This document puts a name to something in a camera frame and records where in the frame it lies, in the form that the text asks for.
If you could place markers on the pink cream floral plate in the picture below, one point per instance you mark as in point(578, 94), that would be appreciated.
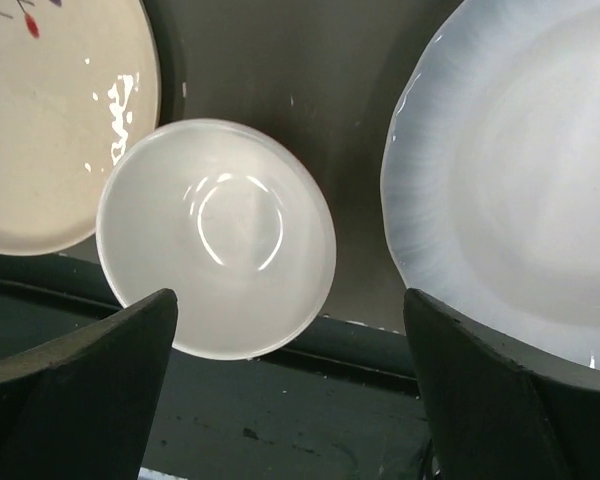
point(79, 86)

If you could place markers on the white blue-rimmed plate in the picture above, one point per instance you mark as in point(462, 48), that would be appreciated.
point(490, 180)

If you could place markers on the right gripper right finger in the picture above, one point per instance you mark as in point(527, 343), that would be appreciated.
point(499, 408)

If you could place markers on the small white bowl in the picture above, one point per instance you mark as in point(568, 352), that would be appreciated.
point(232, 222)

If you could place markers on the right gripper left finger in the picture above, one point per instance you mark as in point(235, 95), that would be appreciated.
point(82, 405)

